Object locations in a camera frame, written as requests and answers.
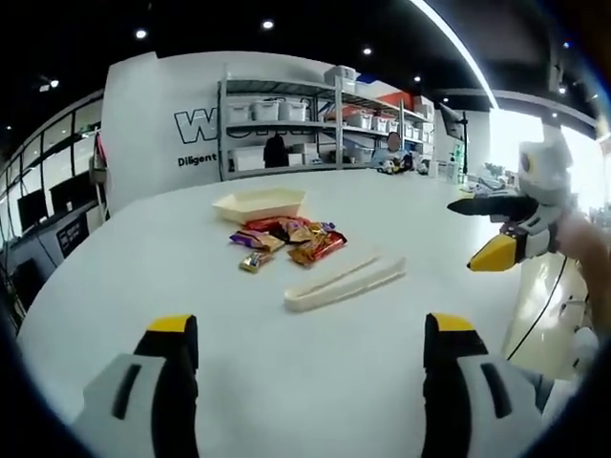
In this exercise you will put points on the cream rounded chair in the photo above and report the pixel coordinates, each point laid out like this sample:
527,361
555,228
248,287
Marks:
539,300

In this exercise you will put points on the cream rectangular container tray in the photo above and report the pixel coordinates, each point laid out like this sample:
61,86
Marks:
260,205

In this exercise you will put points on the group of round ceiling spotlights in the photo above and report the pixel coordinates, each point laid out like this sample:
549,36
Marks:
268,23

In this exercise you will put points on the black monitor on stand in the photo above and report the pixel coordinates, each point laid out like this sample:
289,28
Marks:
452,121

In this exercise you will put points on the cream plastic food tongs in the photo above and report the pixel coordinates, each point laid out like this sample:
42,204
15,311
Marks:
334,286

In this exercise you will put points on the black bag on shelf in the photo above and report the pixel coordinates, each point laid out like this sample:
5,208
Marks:
275,151

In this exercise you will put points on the black computer monitor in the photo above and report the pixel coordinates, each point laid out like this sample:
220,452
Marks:
31,210
70,193

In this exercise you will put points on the pile of colourful food packets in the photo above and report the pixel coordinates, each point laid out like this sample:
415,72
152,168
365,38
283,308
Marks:
296,241

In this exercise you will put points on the person's right hand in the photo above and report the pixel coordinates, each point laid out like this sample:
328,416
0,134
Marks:
584,241

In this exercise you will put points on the black sign panel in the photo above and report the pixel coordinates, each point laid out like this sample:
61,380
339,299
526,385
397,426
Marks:
71,236

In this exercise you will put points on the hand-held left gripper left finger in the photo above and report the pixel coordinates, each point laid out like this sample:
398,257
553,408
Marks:
143,396

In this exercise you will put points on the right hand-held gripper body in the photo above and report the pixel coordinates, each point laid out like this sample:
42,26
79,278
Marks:
549,176

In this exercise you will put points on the row of white storage boxes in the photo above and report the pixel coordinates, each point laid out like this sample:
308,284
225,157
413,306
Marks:
286,110

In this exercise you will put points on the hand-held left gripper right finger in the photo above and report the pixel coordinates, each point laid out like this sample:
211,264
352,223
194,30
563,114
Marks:
470,396

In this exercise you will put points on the pink hanging cloth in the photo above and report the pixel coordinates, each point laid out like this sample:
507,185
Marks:
99,150

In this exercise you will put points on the long ceiling light strip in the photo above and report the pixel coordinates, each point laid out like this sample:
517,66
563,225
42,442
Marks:
460,47

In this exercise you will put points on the grey metal shelving rack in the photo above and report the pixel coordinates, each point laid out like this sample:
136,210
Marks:
339,124

